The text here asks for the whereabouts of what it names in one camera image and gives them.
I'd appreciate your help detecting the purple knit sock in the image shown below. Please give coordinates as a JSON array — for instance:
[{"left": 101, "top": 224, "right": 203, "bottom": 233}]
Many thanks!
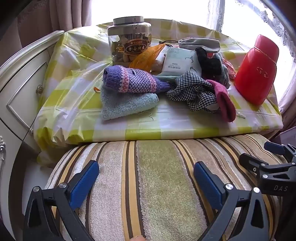
[{"left": 103, "top": 65, "right": 171, "bottom": 93}]

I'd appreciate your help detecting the yellow green checkered tablecloth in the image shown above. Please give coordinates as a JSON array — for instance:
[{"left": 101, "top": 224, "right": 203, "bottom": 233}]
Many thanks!
[{"left": 32, "top": 20, "right": 284, "bottom": 167}]

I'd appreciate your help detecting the orange mesh bag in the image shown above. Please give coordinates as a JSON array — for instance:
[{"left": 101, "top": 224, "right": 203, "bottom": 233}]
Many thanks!
[{"left": 129, "top": 44, "right": 167, "bottom": 72}]

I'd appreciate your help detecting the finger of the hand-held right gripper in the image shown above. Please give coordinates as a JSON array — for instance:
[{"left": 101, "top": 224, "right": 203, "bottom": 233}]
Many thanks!
[
  {"left": 239, "top": 153, "right": 296, "bottom": 178},
  {"left": 264, "top": 141, "right": 296, "bottom": 163}
]

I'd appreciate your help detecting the grey drawstring pouch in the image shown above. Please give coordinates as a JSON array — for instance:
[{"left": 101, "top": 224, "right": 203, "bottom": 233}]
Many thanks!
[{"left": 159, "top": 37, "right": 220, "bottom": 54}]

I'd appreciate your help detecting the purple cardboard box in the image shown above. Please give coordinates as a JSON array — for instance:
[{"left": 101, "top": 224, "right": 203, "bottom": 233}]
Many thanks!
[{"left": 276, "top": 128, "right": 296, "bottom": 149}]

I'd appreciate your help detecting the black white checkered cloth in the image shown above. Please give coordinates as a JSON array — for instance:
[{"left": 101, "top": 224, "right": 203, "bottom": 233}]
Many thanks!
[{"left": 165, "top": 71, "right": 219, "bottom": 112}]

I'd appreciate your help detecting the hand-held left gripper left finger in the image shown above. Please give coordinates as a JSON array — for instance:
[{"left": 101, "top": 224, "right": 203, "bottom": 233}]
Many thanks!
[{"left": 23, "top": 159, "right": 100, "bottom": 241}]

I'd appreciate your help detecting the red thermos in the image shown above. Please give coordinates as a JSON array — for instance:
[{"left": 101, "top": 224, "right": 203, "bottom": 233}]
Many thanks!
[{"left": 234, "top": 34, "right": 280, "bottom": 106}]

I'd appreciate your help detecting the white tissue packet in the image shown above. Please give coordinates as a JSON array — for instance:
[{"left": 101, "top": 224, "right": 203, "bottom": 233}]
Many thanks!
[{"left": 161, "top": 47, "right": 201, "bottom": 76}]

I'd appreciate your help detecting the white cabinet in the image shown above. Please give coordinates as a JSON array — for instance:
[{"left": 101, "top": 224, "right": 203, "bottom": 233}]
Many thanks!
[{"left": 0, "top": 30, "right": 65, "bottom": 232}]

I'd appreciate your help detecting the beige drape curtain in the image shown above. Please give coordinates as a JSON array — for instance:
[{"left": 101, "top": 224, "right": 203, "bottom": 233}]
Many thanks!
[{"left": 14, "top": 0, "right": 93, "bottom": 35}]

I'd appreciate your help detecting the light blue towel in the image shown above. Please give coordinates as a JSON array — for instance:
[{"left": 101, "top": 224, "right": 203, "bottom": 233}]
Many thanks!
[{"left": 100, "top": 89, "right": 159, "bottom": 120}]

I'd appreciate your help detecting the maroon knit sock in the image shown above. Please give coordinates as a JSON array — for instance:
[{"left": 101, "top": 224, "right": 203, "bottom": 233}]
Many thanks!
[{"left": 206, "top": 79, "right": 236, "bottom": 123}]

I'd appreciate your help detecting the clear plastic snack jar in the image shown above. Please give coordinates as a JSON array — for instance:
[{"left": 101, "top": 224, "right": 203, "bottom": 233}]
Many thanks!
[{"left": 107, "top": 16, "right": 152, "bottom": 66}]

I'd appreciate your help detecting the striped cushion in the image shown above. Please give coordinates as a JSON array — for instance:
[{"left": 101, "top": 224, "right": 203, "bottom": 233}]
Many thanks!
[{"left": 45, "top": 133, "right": 288, "bottom": 241}]

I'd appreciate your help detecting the pink floral cloth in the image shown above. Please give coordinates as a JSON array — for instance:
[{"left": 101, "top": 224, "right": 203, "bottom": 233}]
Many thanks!
[{"left": 222, "top": 59, "right": 236, "bottom": 79}]

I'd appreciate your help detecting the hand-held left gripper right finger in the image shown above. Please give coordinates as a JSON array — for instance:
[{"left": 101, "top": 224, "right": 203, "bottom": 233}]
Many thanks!
[{"left": 193, "top": 161, "right": 271, "bottom": 241}]

